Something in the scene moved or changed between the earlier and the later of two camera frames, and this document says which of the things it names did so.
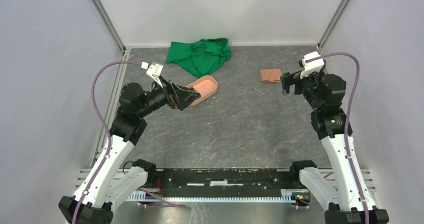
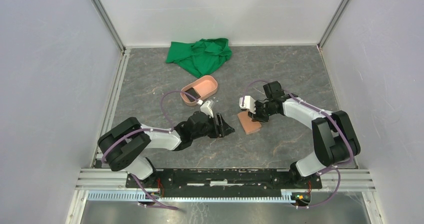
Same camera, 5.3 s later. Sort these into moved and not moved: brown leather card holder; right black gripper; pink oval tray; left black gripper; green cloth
Moved: brown leather card holder; left black gripper; right black gripper
Not moved: pink oval tray; green cloth
